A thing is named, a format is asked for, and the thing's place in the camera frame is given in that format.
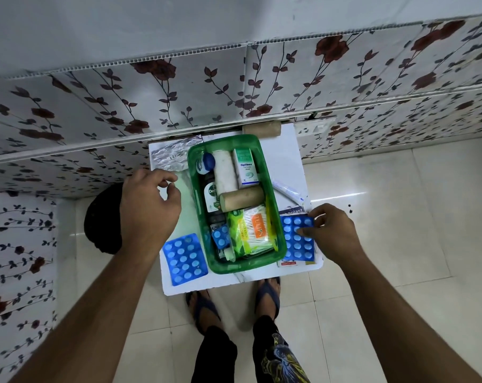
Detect person's left hand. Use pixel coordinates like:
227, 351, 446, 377
119, 168, 183, 261

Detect person's right hand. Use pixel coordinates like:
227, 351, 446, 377
296, 203, 360, 268

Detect clear plastic bag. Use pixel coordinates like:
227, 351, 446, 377
173, 171, 194, 214

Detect blue pill blister pack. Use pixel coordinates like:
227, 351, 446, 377
280, 214, 316, 263
162, 233, 209, 287
210, 223, 232, 250

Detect white plaster box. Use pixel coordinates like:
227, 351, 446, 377
277, 207, 318, 269

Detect silver foil blister strip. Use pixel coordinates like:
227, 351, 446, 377
149, 137, 204, 172

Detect white ointment tube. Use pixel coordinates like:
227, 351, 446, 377
271, 178, 312, 210

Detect dark antiseptic bottle green label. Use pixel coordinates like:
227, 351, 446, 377
202, 171, 228, 232

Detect green orange cotton swab packet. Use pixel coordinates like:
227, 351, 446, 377
227, 205, 277, 259

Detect white gauze roll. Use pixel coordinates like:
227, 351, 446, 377
212, 149, 238, 195

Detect brown cardboard roll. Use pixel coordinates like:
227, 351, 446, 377
242, 122, 282, 137
219, 185, 265, 213

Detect green plastic tray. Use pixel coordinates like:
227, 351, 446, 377
187, 134, 288, 275

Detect white green medicine carton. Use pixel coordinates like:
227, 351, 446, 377
232, 148, 262, 186

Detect person's left forearm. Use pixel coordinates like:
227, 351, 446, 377
9, 247, 158, 383

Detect person's right forearm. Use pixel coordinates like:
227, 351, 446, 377
332, 251, 482, 383

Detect person's right foot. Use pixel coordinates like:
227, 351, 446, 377
256, 278, 281, 320

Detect person's foot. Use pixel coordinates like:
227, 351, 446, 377
256, 278, 281, 320
187, 292, 220, 335

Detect person's left foot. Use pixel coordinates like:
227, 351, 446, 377
187, 292, 220, 335

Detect person's right sandal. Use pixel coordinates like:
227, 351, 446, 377
255, 277, 281, 322

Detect person's sandal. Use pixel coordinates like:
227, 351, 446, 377
255, 277, 281, 322
185, 290, 222, 336

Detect person's left sandal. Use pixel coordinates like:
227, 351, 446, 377
185, 290, 222, 336

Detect person's black printed trousers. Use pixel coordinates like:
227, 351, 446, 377
191, 314, 310, 383

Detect black round basket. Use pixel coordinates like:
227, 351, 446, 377
84, 182, 126, 256

